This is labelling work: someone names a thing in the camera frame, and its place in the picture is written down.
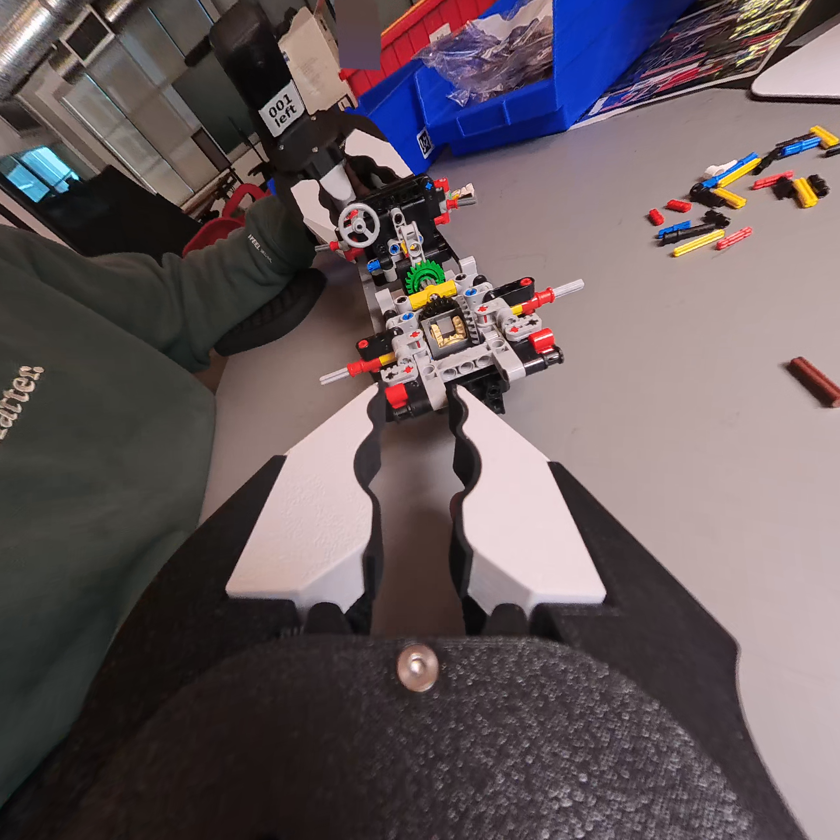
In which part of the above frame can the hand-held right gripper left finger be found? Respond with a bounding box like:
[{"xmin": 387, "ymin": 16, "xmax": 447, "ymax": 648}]
[{"xmin": 225, "ymin": 384, "xmax": 385, "ymax": 636}]

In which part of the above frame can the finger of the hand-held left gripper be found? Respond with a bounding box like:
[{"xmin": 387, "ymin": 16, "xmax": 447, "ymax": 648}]
[
  {"xmin": 290, "ymin": 179, "xmax": 343, "ymax": 245},
  {"xmin": 345, "ymin": 126, "xmax": 416, "ymax": 182}
]

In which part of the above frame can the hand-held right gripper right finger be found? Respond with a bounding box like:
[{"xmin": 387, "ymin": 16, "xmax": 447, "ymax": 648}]
[{"xmin": 448, "ymin": 385, "xmax": 608, "ymax": 636}]

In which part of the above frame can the lego car chassis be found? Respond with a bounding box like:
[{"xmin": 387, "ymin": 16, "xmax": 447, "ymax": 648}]
[{"xmin": 319, "ymin": 174, "xmax": 585, "ymax": 424}]

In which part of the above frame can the person's left forearm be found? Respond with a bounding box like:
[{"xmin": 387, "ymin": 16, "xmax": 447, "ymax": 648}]
[{"xmin": 98, "ymin": 196, "xmax": 320, "ymax": 373}]

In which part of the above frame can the brown lego axle connector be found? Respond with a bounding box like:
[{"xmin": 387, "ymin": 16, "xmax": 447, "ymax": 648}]
[{"xmin": 787, "ymin": 356, "xmax": 840, "ymax": 410}]

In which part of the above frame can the lego instruction booklet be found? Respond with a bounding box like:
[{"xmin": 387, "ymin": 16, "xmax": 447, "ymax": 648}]
[{"xmin": 577, "ymin": 0, "xmax": 812, "ymax": 120}]

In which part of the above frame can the pile of small lego pins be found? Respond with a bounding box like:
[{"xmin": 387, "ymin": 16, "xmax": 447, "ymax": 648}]
[{"xmin": 647, "ymin": 124, "xmax": 840, "ymax": 259}]

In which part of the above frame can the labelled blue storage bin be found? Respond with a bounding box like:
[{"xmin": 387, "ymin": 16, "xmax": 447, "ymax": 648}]
[{"xmin": 341, "ymin": 62, "xmax": 455, "ymax": 175}]

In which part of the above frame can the red chair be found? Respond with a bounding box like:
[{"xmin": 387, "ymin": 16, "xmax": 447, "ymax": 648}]
[{"xmin": 182, "ymin": 183, "xmax": 278, "ymax": 258}]

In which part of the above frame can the red storage bin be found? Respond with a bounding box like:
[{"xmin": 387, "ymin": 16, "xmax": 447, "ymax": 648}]
[{"xmin": 340, "ymin": 0, "xmax": 501, "ymax": 101}]

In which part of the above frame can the black wrist rest cushion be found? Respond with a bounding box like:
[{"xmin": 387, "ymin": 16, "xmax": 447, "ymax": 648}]
[{"xmin": 214, "ymin": 267, "xmax": 328, "ymax": 358}]

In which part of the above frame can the clear plastic parts bag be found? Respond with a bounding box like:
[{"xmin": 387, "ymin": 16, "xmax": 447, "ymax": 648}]
[{"xmin": 419, "ymin": 12, "xmax": 556, "ymax": 107}]

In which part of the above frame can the black monitor screen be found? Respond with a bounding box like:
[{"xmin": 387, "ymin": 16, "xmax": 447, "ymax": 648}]
[{"xmin": 39, "ymin": 164, "xmax": 206, "ymax": 258}]

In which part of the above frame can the large blue storage bin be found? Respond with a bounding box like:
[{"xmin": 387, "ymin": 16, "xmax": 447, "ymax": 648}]
[{"xmin": 413, "ymin": 0, "xmax": 698, "ymax": 158}]

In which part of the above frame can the person's green sweatshirt torso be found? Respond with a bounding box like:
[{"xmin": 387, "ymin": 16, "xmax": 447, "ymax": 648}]
[{"xmin": 0, "ymin": 225, "xmax": 219, "ymax": 807}]

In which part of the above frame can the white stand base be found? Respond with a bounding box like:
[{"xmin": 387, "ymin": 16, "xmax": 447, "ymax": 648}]
[{"xmin": 751, "ymin": 23, "xmax": 840, "ymax": 103}]

